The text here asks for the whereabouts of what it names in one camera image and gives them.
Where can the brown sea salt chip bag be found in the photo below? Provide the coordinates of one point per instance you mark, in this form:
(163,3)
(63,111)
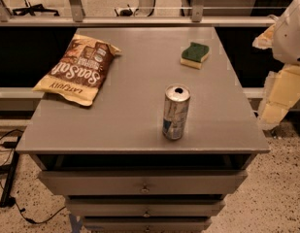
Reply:
(81,71)

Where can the grey drawer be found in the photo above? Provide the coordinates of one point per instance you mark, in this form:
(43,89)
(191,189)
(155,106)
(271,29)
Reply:
(154,182)
(144,207)
(147,225)

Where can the metal railing frame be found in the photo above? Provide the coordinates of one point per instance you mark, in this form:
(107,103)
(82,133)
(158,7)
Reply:
(107,13)

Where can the bottom grey drawer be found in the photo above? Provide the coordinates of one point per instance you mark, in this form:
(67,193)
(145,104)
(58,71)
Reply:
(147,225)

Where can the green and yellow sponge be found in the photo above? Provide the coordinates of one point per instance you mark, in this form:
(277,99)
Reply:
(195,55)

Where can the black chair base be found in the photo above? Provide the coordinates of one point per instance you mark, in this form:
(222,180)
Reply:
(32,10)

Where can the top grey drawer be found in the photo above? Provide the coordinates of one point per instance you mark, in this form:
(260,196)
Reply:
(154,182)

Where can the silver energy drink can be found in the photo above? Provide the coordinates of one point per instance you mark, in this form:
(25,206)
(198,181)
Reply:
(176,105)

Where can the grey drawer cabinet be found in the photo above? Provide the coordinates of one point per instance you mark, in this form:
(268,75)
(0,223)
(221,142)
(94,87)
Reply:
(122,130)

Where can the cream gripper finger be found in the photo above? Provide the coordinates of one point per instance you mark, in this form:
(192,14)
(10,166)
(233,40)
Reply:
(280,93)
(264,40)

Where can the middle grey drawer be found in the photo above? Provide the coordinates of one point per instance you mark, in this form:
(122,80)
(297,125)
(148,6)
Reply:
(144,207)

